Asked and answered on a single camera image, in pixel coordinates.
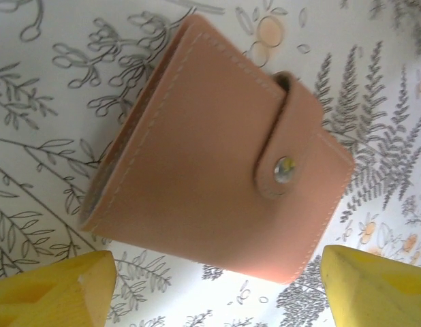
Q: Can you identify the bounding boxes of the wooden tray with cards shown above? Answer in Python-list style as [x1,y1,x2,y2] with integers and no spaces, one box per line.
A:
[77,13,356,285]

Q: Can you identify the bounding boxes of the floral print tablecloth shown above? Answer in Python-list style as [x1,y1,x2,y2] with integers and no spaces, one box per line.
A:
[0,0,421,327]

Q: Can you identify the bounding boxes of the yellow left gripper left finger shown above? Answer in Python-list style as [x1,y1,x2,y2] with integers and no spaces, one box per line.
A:
[0,250,116,327]

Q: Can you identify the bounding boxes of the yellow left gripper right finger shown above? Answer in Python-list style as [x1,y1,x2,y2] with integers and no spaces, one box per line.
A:
[322,245,421,327]

